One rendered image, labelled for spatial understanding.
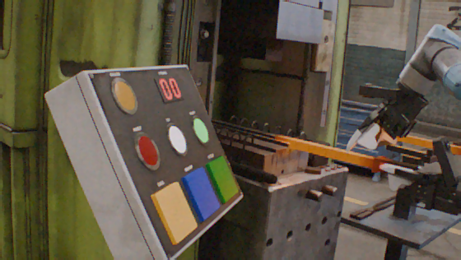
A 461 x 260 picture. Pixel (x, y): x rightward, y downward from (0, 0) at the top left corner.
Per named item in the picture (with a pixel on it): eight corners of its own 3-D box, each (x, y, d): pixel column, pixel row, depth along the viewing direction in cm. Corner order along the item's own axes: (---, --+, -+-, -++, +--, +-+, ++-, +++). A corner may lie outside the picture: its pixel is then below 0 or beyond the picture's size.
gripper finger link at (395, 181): (372, 188, 110) (408, 197, 104) (375, 163, 108) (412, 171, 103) (377, 185, 112) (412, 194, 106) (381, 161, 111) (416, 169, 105)
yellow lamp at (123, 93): (142, 112, 68) (145, 81, 67) (115, 113, 65) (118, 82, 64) (130, 109, 70) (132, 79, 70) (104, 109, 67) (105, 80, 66)
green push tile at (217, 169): (239, 191, 90) (223, 154, 89) (226, 203, 82) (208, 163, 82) (231, 194, 90) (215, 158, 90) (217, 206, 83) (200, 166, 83)
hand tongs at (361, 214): (417, 186, 195) (418, 183, 194) (426, 188, 192) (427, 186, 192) (349, 217, 151) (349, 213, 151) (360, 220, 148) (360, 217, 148)
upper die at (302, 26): (320, 44, 129) (323, 10, 128) (276, 38, 115) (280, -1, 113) (214, 34, 157) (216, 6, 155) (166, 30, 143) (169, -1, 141)
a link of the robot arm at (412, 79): (403, 61, 102) (416, 62, 108) (392, 77, 104) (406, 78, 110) (428, 81, 98) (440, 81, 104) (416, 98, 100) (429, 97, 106)
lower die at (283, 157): (306, 169, 136) (310, 140, 134) (262, 179, 121) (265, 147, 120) (205, 139, 164) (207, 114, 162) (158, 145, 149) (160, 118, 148)
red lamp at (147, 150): (165, 166, 68) (168, 136, 68) (140, 170, 65) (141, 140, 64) (152, 161, 70) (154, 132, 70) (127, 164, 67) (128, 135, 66)
